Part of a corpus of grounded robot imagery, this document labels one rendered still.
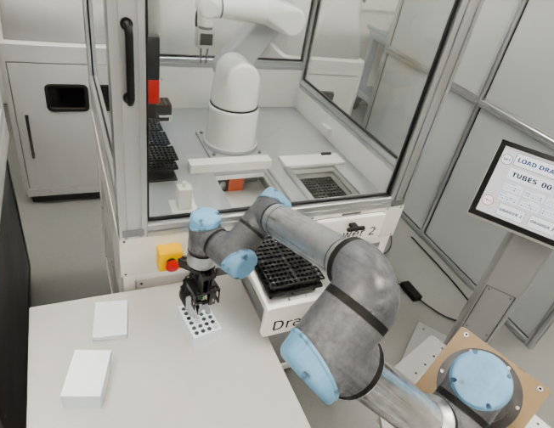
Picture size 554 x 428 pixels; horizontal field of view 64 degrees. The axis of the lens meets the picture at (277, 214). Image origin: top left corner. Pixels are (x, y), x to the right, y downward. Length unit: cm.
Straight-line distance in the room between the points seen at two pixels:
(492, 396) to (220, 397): 63
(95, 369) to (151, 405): 16
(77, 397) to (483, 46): 266
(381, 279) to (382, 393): 20
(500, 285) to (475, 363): 109
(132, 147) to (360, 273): 70
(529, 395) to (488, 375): 24
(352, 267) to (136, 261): 83
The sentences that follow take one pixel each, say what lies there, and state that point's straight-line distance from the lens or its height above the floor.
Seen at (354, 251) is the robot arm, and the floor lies 135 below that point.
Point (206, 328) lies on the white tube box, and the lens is 129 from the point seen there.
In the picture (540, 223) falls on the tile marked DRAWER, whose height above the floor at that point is 101.
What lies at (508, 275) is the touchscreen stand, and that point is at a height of 71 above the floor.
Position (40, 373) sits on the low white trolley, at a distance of 130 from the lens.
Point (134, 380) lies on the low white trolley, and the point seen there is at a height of 76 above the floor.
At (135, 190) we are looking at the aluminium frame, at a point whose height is 111.
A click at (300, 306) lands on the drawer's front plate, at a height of 92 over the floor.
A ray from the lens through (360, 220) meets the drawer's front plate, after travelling 162.
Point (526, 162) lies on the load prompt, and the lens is 189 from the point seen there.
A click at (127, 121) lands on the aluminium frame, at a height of 131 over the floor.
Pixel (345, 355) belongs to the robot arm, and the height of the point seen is 127.
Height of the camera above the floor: 179
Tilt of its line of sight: 35 degrees down
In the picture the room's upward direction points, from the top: 11 degrees clockwise
